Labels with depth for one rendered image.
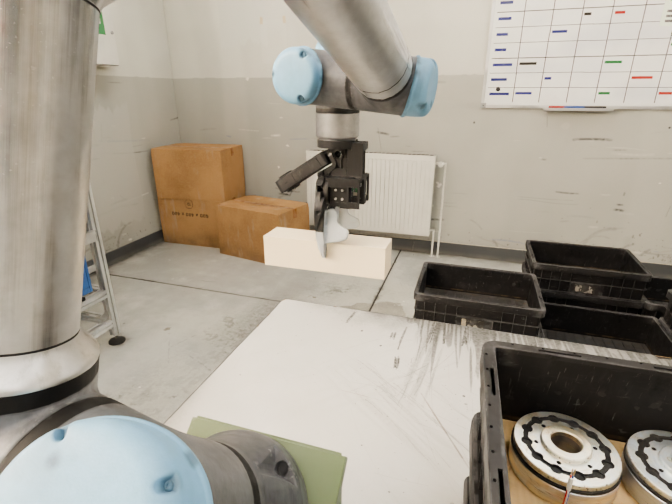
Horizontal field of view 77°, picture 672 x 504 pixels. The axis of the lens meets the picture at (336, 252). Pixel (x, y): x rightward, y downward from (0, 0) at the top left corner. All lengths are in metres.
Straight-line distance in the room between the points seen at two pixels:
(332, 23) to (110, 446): 0.35
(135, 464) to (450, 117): 3.12
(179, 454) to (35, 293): 0.14
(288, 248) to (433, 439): 0.41
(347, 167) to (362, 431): 0.44
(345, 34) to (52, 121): 0.24
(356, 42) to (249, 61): 3.30
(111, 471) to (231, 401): 0.52
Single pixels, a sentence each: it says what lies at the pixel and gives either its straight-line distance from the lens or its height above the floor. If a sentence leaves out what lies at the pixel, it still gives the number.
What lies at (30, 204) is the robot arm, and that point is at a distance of 0.33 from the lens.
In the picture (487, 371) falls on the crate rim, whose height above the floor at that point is 0.93.
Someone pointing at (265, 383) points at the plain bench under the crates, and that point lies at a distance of 0.83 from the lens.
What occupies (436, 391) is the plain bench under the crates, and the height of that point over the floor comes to 0.70.
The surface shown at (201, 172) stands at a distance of 3.51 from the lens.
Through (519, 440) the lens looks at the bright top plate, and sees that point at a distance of 0.53.
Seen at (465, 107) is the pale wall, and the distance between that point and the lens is 3.26.
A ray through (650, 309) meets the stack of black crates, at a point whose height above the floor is 0.46.
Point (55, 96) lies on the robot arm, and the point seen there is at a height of 1.21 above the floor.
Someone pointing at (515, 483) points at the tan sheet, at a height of 0.83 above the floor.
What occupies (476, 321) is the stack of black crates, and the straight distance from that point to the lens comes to 1.44.
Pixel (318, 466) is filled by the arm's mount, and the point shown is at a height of 0.85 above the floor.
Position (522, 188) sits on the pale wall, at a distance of 3.34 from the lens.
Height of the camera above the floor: 1.21
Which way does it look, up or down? 21 degrees down
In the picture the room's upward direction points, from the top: straight up
